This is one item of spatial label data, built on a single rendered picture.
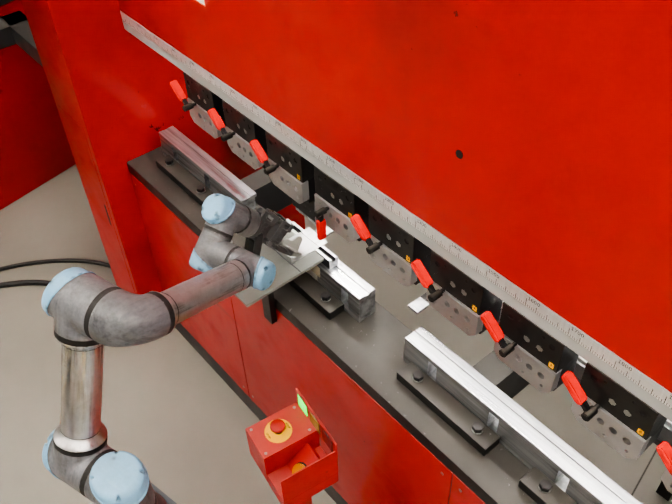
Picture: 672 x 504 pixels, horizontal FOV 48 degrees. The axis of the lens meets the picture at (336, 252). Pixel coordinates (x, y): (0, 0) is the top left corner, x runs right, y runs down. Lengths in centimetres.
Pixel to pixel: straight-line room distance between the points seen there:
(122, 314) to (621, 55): 99
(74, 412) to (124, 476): 18
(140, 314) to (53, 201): 266
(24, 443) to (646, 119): 258
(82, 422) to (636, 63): 130
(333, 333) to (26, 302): 191
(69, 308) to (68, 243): 230
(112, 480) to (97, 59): 135
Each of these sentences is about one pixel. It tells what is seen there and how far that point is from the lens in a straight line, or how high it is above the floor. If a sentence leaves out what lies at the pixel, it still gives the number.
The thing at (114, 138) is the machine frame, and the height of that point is 98.
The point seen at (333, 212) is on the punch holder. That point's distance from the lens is 187.
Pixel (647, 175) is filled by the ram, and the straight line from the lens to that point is 118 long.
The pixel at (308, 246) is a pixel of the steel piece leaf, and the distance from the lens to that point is 212.
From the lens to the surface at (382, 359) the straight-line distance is 201.
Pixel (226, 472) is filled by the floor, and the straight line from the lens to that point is 288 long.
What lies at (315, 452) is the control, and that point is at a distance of 201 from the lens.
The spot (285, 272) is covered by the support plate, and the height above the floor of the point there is 100.
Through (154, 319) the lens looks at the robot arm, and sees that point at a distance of 153.
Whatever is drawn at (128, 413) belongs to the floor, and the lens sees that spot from 310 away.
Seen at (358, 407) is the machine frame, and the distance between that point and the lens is 210.
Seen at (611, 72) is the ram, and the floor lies 190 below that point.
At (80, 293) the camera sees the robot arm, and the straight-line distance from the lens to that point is 157.
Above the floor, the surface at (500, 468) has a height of 87.
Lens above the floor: 246
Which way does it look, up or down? 44 degrees down
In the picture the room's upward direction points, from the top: 2 degrees counter-clockwise
